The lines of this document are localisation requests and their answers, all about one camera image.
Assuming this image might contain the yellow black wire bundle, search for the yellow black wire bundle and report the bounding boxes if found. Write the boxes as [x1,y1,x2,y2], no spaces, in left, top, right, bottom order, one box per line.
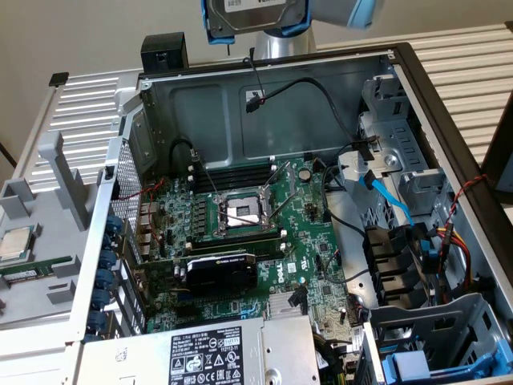
[312,330,364,385]

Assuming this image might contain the thin red wire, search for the thin red wire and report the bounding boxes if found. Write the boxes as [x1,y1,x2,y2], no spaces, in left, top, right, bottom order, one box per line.
[119,179,166,246]

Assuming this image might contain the empty blue disk carrier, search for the empty blue disk carrier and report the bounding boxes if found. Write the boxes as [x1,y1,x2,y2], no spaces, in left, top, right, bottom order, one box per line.
[380,336,513,382]

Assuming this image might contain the green RAM stick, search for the green RAM stick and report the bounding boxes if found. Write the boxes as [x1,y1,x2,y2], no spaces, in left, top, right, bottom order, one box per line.
[187,236,286,254]
[0,256,77,285]

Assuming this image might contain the open grey PC case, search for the open grey PC case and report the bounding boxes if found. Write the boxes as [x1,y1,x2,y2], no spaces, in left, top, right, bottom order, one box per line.
[66,42,513,385]

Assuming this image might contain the black looped wire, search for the black looped wire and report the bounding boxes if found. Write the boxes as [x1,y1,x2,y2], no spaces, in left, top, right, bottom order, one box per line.
[170,138,201,177]

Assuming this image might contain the silver CPU socket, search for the silver CPU socket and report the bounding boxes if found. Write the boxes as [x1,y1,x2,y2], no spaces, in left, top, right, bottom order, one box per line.
[212,188,277,236]

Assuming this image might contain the black box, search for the black box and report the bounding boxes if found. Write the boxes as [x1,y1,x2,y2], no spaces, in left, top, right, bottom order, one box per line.
[140,32,189,74]

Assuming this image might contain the thin black red-tipped wire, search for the thin black red-tipped wire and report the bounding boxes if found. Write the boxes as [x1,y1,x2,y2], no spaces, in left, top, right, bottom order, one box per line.
[243,47,268,104]

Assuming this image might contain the black Nvidia graphics card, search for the black Nvidia graphics card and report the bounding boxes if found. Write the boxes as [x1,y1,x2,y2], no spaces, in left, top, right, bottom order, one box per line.
[134,250,258,300]

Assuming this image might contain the metal socket cover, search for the metal socket cover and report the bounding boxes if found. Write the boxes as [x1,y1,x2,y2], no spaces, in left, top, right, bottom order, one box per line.
[264,160,301,225]

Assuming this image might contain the black SATA wire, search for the black SATA wire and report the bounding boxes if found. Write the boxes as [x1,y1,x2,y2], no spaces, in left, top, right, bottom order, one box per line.
[244,76,380,161]

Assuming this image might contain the black plastic shroud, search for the black plastic shroud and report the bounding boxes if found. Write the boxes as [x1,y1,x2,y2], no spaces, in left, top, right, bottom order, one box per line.
[362,225,428,310]

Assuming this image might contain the grey power supply unit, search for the grey power supply unit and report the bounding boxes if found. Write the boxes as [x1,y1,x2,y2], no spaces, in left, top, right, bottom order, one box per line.
[78,314,321,385]

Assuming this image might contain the silver finned heat sink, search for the silver finned heat sink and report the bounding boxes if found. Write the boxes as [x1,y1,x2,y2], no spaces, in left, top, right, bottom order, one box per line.
[267,294,309,318]

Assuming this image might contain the thin metal locking lever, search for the thin metal locking lever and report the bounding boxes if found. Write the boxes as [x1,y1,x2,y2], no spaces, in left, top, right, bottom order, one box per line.
[191,148,220,198]
[219,211,261,225]

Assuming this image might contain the red black twisted wire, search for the red black twisted wire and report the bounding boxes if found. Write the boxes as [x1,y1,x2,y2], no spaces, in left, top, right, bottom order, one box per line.
[440,174,489,241]

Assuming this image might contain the black RAM slot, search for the black RAM slot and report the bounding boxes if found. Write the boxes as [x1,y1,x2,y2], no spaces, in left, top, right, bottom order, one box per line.
[256,244,289,261]
[188,167,277,181]
[188,229,288,241]
[188,233,288,245]
[190,172,277,186]
[188,162,277,176]
[192,177,276,193]

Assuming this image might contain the dark floor cable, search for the dark floor cable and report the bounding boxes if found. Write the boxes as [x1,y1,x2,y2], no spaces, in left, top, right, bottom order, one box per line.
[0,140,18,168]

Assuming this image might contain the grey parts rack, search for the grey parts rack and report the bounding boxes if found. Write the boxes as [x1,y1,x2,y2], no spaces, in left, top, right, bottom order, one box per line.
[0,130,105,328]

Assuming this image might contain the green Dell motherboard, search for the green Dell motherboard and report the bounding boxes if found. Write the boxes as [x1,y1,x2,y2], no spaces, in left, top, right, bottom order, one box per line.
[134,154,364,346]

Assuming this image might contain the blue SATA wire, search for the blue SATA wire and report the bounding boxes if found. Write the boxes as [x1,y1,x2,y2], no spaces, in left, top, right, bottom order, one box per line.
[418,238,438,274]
[360,170,416,228]

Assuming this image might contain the metal optical drive cage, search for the metal optical drive cage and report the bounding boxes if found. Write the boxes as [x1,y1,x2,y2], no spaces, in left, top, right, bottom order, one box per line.
[356,74,454,220]

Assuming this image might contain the hard disk with blue carrier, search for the hard disk with blue carrier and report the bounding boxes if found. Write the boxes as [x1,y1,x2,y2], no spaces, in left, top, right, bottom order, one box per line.
[202,0,314,46]

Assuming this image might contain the silver CPU chip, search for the silver CPU chip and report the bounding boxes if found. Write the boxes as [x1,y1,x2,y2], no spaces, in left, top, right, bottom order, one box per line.
[0,226,36,265]

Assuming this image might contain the blue drive caddies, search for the blue drive caddies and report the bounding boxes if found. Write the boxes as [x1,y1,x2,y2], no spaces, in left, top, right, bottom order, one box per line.
[362,291,513,385]

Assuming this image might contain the red yellow power wire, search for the red yellow power wire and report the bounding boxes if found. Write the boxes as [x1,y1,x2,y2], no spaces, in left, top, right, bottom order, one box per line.
[436,223,476,292]

